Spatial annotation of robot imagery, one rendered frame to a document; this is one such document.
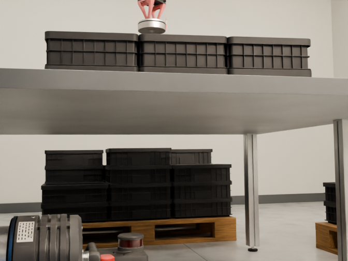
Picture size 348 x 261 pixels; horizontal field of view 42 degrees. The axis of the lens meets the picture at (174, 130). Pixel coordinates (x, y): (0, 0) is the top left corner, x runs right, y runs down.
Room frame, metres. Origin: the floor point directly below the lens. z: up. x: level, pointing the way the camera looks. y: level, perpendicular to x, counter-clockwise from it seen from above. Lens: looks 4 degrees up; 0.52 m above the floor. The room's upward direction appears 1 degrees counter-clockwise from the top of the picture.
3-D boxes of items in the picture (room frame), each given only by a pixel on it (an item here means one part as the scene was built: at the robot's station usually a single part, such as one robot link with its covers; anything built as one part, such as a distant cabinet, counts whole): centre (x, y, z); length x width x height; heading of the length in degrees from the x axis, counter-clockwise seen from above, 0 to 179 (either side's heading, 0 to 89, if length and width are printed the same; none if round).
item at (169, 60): (1.68, -0.01, 0.87); 0.40 x 0.30 x 0.11; 9
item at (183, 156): (3.48, -0.06, 0.37); 0.40 x 0.30 x 0.45; 103
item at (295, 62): (1.73, -0.30, 0.87); 0.40 x 0.30 x 0.11; 9
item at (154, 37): (1.68, -0.01, 0.92); 0.40 x 0.30 x 0.02; 9
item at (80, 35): (1.63, 0.29, 0.92); 0.40 x 0.30 x 0.02; 9
